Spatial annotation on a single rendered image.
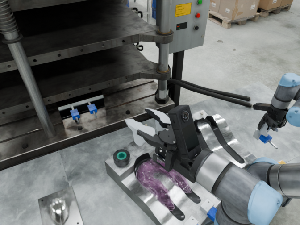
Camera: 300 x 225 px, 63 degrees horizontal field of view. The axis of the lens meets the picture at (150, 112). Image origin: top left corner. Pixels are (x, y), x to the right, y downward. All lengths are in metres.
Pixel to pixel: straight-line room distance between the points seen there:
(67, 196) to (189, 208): 0.54
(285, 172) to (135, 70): 1.14
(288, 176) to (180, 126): 0.25
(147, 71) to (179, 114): 1.06
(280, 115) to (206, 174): 0.79
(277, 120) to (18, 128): 1.46
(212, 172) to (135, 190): 0.68
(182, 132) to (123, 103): 1.22
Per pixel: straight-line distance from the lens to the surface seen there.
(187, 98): 3.01
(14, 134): 1.69
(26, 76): 1.31
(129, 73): 1.52
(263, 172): 0.64
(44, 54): 1.32
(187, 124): 0.52
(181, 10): 1.58
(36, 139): 1.59
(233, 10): 4.91
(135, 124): 0.57
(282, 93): 1.18
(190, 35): 1.69
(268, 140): 1.38
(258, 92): 1.93
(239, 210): 0.51
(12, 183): 1.43
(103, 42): 1.36
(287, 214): 2.33
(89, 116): 1.58
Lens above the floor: 1.87
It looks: 42 degrees down
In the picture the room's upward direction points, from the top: straight up
